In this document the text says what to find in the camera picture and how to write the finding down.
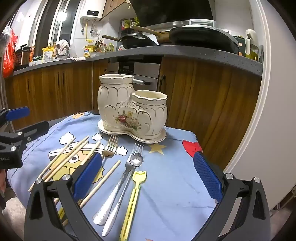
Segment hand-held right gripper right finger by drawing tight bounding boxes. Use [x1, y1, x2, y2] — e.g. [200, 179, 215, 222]
[193, 152, 271, 241]

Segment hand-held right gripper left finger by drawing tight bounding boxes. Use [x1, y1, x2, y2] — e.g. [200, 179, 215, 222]
[24, 152, 103, 241]

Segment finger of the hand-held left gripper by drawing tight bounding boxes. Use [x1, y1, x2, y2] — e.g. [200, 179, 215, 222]
[0, 106, 30, 127]
[0, 121, 50, 154]

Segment wooden chopstick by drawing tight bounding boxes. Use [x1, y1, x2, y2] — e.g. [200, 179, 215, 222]
[79, 160, 122, 207]
[80, 141, 101, 167]
[28, 136, 90, 192]
[43, 140, 89, 182]
[43, 138, 76, 174]

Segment yellow plastic fork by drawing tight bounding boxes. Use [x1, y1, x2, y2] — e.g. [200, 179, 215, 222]
[58, 204, 67, 220]
[119, 171, 147, 241]

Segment silver metal fork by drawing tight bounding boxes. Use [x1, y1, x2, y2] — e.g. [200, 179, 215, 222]
[102, 143, 144, 237]

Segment cream floral ceramic utensil holder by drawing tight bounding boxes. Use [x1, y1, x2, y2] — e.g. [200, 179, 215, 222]
[97, 74, 168, 138]

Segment gold metal fork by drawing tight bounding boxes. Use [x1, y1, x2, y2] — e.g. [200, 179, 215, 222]
[101, 135, 119, 158]

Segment blue cartoon printed blanket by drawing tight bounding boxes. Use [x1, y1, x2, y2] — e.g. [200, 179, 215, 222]
[6, 111, 222, 241]

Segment brown rice cooker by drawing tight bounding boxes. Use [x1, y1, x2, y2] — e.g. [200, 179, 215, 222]
[14, 46, 32, 68]

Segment red plastic bag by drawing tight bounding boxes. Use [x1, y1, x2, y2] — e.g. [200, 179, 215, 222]
[3, 25, 18, 78]

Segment yellow food packet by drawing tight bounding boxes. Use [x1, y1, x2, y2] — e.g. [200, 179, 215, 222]
[42, 46, 55, 63]

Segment cream ceramic saucer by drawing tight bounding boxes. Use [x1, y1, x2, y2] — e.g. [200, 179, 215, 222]
[97, 119, 167, 144]

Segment wooden kitchen cabinets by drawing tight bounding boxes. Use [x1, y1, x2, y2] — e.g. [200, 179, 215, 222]
[5, 57, 262, 172]

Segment white cloth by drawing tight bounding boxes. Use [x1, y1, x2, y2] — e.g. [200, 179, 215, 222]
[56, 39, 70, 57]

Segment white refrigerator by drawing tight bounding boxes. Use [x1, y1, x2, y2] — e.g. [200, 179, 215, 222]
[221, 0, 296, 210]

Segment yellow cooking oil bottle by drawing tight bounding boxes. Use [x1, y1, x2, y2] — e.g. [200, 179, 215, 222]
[84, 42, 96, 57]

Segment glass sliding window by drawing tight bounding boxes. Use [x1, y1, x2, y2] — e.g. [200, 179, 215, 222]
[34, 0, 82, 56]

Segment row of condiment bottles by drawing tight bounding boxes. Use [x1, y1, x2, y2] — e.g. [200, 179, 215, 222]
[96, 39, 115, 53]

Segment steel built-in oven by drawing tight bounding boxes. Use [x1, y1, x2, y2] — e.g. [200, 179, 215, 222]
[108, 61, 161, 93]

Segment white water heater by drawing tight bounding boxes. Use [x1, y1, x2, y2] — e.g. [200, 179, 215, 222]
[80, 9, 102, 22]

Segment grey kitchen countertop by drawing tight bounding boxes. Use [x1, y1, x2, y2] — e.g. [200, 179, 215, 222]
[13, 45, 264, 77]

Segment large black frying pan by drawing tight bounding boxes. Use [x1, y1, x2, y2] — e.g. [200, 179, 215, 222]
[168, 27, 240, 55]

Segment white-capped oil dispenser bottle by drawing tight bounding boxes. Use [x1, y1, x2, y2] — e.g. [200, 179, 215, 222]
[245, 29, 259, 61]

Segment black range hood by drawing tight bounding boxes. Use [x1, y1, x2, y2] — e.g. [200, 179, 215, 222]
[129, 0, 214, 26]

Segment black wok with wooden handle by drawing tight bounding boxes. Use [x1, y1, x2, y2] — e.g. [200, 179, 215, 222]
[102, 32, 158, 49]

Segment brass pot with long handle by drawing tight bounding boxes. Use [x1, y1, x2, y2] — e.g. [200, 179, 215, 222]
[131, 24, 172, 45]

